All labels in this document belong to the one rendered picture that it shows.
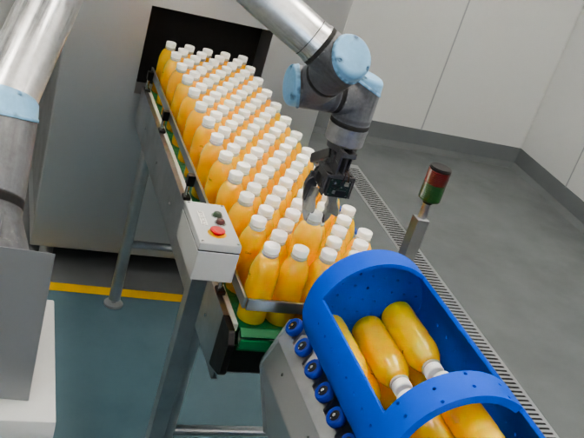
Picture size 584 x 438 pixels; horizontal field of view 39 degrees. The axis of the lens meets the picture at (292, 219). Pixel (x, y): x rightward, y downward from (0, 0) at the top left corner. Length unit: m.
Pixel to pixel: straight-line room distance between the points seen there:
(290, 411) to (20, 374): 0.71
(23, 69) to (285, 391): 0.87
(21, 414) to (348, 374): 0.59
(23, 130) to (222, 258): 0.70
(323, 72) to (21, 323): 0.77
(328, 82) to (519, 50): 5.12
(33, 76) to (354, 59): 0.60
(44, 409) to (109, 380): 1.85
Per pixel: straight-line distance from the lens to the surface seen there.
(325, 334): 1.65
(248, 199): 2.09
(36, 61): 1.55
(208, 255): 1.85
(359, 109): 1.80
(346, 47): 1.63
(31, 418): 1.30
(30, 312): 1.22
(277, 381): 1.89
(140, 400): 3.09
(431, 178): 2.27
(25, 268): 1.18
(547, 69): 6.91
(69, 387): 3.09
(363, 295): 1.79
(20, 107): 1.32
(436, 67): 6.44
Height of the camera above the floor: 1.96
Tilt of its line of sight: 25 degrees down
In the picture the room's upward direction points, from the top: 18 degrees clockwise
